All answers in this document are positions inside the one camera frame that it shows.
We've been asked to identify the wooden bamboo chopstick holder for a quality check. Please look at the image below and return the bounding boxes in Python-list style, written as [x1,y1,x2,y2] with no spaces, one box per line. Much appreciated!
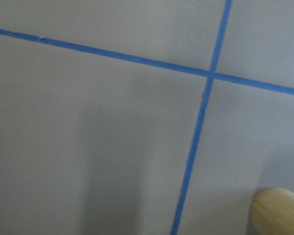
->
[249,188,294,235]

